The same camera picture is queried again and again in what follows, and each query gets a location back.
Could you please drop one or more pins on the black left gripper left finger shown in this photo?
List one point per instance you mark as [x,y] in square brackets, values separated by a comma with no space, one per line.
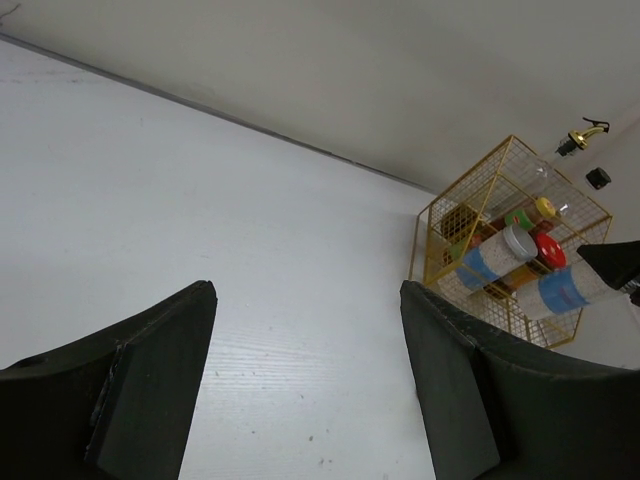
[116,404]

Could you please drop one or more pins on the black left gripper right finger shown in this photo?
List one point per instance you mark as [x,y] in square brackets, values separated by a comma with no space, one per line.
[497,407]

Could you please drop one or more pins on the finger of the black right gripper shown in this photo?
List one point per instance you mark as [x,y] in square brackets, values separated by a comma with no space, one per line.
[617,264]

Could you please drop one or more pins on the blue label shaker jar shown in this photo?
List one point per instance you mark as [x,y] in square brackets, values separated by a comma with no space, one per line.
[494,258]
[571,288]

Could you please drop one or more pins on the red lid dark sauce jar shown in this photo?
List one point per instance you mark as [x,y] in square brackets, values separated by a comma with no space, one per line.
[550,257]

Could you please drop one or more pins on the red label vinegar bottle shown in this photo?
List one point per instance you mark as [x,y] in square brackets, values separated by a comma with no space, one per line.
[598,178]

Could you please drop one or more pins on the green label sauce bottle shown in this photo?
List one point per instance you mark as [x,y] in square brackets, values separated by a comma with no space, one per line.
[465,230]

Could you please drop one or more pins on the yellow wire basket rack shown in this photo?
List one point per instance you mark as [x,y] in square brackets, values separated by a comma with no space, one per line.
[588,223]

